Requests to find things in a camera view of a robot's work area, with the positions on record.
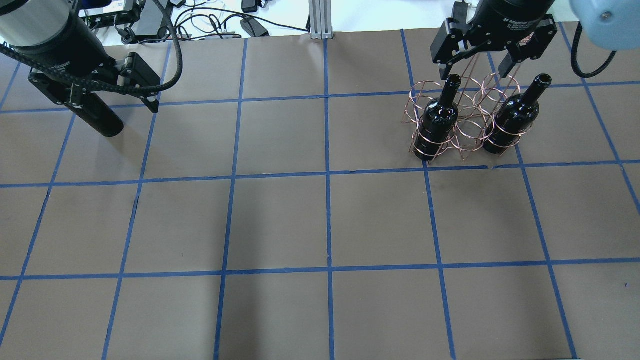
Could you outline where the black power brick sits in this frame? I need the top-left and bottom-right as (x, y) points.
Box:
(240, 17), (270, 38)

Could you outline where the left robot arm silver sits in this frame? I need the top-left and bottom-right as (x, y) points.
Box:
(1, 0), (165, 137)

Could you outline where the dark wine bottle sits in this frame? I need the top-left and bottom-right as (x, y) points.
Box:
(70, 93), (124, 138)

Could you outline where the brown paper mat blue grid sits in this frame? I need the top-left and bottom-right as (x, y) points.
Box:
(1, 23), (639, 360)

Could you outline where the dark wine bottle left basket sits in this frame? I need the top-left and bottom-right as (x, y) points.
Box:
(413, 74), (462, 162)

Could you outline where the copper wire wine basket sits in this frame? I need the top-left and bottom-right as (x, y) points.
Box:
(402, 55), (521, 161)

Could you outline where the dark wine bottle right basket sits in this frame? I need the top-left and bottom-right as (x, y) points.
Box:
(482, 73), (553, 156)

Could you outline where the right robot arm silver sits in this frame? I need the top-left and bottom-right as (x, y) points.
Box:
(430, 0), (640, 80)

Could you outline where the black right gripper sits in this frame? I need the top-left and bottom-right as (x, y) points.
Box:
(430, 0), (558, 81)

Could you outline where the dark wine bottle basket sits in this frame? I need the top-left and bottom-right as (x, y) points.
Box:
(482, 73), (553, 156)
(413, 74), (462, 162)

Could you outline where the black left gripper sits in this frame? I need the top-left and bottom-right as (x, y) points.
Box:
(27, 20), (161, 114)

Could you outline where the aluminium frame post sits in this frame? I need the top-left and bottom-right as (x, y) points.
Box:
(308, 0), (334, 40)

